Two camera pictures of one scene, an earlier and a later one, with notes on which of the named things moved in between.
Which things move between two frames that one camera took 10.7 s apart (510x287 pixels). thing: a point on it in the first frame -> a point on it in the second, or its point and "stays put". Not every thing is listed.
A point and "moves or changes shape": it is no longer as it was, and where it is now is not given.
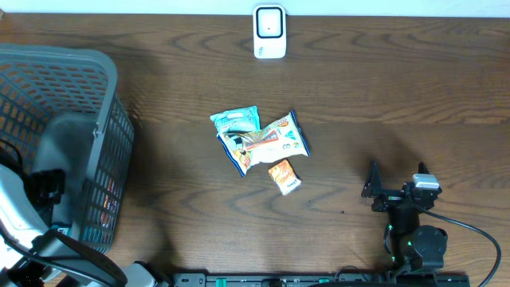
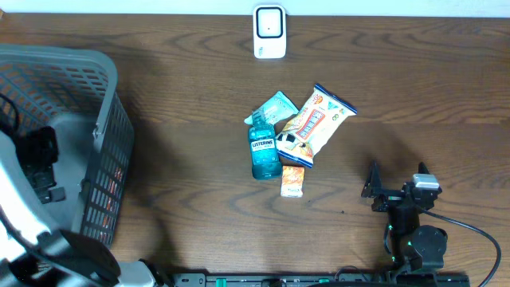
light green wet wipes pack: (244, 119) -> (279, 108)
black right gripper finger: (373, 186) stays put
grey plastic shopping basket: (60, 109) stays put
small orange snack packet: (283, 174) moves or changes shape
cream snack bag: (281, 139) -> (309, 130)
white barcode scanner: (269, 31) stays put
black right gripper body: (388, 201) stays put
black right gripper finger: (421, 168) stays put
